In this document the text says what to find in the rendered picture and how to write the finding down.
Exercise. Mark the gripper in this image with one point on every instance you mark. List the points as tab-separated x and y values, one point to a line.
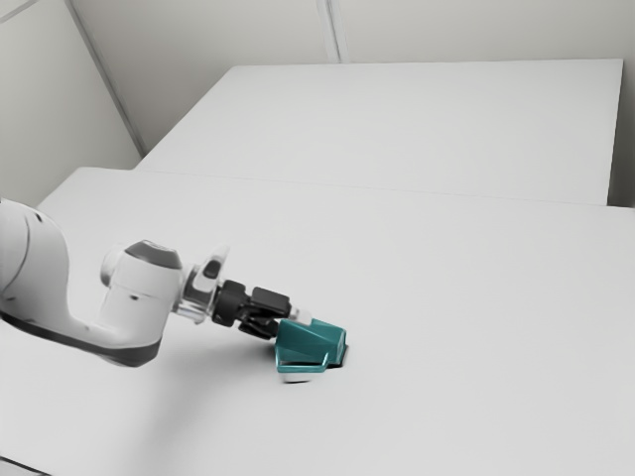
230	303

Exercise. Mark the teal faceted mug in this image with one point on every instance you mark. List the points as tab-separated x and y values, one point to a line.
305	344

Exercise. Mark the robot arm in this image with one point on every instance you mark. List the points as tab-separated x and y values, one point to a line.
74	297

